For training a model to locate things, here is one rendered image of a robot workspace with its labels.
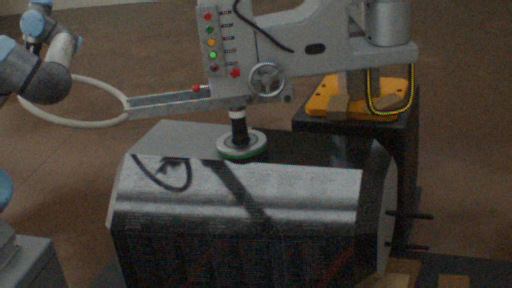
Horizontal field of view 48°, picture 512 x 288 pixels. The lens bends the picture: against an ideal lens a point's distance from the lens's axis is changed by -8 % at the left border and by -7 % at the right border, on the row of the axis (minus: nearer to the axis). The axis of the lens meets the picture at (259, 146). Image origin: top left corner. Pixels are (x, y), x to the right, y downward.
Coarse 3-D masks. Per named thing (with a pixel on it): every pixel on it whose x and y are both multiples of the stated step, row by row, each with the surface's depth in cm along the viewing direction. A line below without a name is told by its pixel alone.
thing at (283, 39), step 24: (240, 0) 222; (312, 0) 240; (336, 0) 229; (360, 0) 230; (264, 24) 235; (288, 24) 232; (312, 24) 232; (336, 24) 233; (264, 48) 234; (288, 48) 235; (312, 48) 236; (336, 48) 238; (360, 48) 243; (384, 48) 241; (408, 48) 242; (264, 72) 239; (288, 72) 240; (312, 72) 241
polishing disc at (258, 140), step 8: (224, 136) 267; (232, 136) 267; (256, 136) 264; (264, 136) 263; (216, 144) 261; (224, 144) 260; (232, 144) 260; (248, 144) 258; (256, 144) 257; (264, 144) 258; (224, 152) 255; (232, 152) 253; (240, 152) 253; (248, 152) 253
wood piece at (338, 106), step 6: (336, 96) 317; (342, 96) 316; (348, 96) 315; (330, 102) 311; (336, 102) 310; (342, 102) 309; (348, 102) 312; (330, 108) 305; (336, 108) 304; (342, 108) 303; (348, 108) 312; (330, 114) 303; (336, 114) 302; (342, 114) 301; (342, 120) 303
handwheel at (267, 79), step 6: (258, 66) 230; (264, 66) 231; (276, 66) 231; (252, 72) 231; (276, 72) 233; (282, 72) 233; (258, 78) 233; (264, 78) 232; (270, 78) 233; (282, 78) 234; (264, 84) 233; (270, 84) 234; (282, 84) 235; (252, 90) 235; (276, 90) 236; (282, 90) 237; (258, 96) 236; (264, 96) 236; (270, 96) 237
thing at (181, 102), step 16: (144, 96) 253; (160, 96) 253; (176, 96) 254; (192, 96) 255; (208, 96) 256; (240, 96) 246; (256, 96) 247; (288, 96) 245; (128, 112) 243; (144, 112) 244; (160, 112) 245; (176, 112) 246
